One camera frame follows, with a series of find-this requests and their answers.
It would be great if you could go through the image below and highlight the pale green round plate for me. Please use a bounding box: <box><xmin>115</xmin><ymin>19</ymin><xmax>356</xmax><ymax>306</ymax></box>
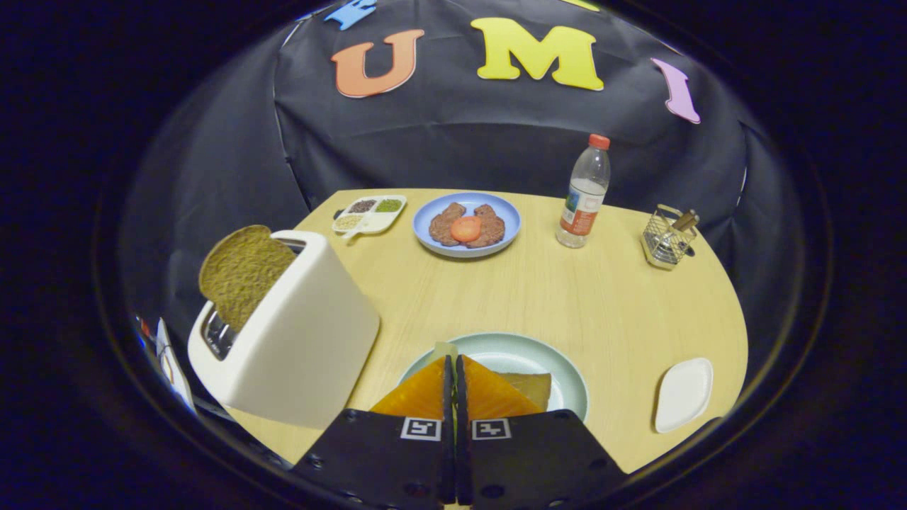
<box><xmin>398</xmin><ymin>332</ymin><xmax>590</xmax><ymax>424</ymax></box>

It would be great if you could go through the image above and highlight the clear plastic water bottle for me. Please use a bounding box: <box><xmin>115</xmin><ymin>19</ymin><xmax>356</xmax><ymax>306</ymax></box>
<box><xmin>556</xmin><ymin>134</ymin><xmax>612</xmax><ymax>249</ymax></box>

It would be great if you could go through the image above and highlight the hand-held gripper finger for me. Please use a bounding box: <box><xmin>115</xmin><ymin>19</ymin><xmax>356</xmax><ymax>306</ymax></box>
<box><xmin>455</xmin><ymin>354</ymin><xmax>628</xmax><ymax>510</ymax></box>
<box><xmin>293</xmin><ymin>354</ymin><xmax>456</xmax><ymax>509</ymax></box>

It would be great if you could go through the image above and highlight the small white square plate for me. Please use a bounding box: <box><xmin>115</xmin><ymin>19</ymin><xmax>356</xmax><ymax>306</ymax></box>
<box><xmin>653</xmin><ymin>357</ymin><xmax>714</xmax><ymax>434</ymax></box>

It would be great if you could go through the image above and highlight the wire cutlery holder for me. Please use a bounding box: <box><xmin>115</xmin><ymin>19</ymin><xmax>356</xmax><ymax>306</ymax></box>
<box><xmin>641</xmin><ymin>204</ymin><xmax>699</xmax><ymax>271</ymax></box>

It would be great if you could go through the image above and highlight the black backdrop cloth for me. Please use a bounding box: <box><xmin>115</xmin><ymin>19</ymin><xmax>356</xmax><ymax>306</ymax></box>
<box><xmin>119</xmin><ymin>0</ymin><xmax>787</xmax><ymax>369</ymax></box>

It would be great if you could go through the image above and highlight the white toaster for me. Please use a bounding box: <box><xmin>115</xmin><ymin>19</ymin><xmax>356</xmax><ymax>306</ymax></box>
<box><xmin>187</xmin><ymin>229</ymin><xmax>381</xmax><ymax>430</ymax></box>

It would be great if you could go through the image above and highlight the tan bread slice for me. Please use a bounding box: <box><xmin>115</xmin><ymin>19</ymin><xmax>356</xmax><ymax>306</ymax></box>
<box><xmin>496</xmin><ymin>371</ymin><xmax>552</xmax><ymax>412</ymax></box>

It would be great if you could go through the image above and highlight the brown meat patty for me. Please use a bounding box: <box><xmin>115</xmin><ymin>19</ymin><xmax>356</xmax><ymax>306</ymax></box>
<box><xmin>429</xmin><ymin>202</ymin><xmax>468</xmax><ymax>247</ymax></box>
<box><xmin>468</xmin><ymin>204</ymin><xmax>506</xmax><ymax>249</ymax></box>

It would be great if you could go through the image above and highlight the blue round plate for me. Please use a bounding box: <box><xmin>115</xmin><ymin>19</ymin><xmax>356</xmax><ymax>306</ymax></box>
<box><xmin>412</xmin><ymin>192</ymin><xmax>522</xmax><ymax>259</ymax></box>

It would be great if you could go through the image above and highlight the white divided seasoning tray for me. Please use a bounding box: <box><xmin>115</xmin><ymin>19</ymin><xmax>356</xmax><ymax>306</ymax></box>
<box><xmin>332</xmin><ymin>195</ymin><xmax>407</xmax><ymax>240</ymax></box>

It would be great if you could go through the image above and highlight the toasted bread slice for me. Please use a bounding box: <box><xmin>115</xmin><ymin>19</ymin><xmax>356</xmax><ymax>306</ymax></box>
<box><xmin>198</xmin><ymin>225</ymin><xmax>298</xmax><ymax>334</ymax></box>

